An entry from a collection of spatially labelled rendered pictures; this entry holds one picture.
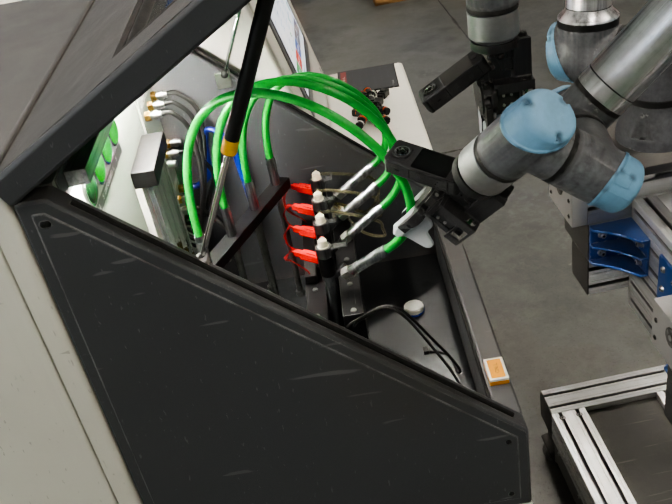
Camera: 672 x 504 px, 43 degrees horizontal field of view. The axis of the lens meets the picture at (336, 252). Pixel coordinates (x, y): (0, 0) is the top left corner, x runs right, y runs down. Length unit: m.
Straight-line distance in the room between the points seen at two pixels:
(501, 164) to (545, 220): 2.42
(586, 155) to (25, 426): 0.81
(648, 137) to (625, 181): 0.68
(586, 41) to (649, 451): 1.05
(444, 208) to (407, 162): 0.08
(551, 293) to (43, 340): 2.20
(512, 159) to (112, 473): 0.71
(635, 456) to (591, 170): 1.30
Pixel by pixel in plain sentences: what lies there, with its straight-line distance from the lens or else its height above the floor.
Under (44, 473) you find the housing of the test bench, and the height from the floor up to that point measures 1.02.
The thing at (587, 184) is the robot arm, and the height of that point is 1.34.
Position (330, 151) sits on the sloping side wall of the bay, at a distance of 1.69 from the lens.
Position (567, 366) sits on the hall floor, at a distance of 2.78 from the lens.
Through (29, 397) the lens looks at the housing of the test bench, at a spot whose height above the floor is 1.16.
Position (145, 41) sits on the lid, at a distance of 0.90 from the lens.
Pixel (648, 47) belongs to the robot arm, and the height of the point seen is 1.45.
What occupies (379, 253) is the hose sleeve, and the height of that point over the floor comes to 1.15.
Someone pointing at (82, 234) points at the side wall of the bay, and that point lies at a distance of 1.03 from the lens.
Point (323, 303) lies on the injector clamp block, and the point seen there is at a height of 0.98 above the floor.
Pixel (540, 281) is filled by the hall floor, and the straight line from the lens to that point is 3.12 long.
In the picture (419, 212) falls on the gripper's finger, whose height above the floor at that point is 1.27.
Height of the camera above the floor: 1.88
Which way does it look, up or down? 34 degrees down
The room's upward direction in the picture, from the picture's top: 11 degrees counter-clockwise
